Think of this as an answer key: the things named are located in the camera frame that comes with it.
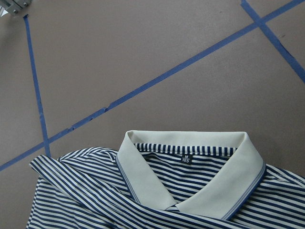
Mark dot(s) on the navy white striped polo shirt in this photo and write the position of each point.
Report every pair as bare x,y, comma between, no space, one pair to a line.
167,180

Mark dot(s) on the aluminium frame post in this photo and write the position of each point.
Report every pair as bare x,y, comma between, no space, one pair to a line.
13,7

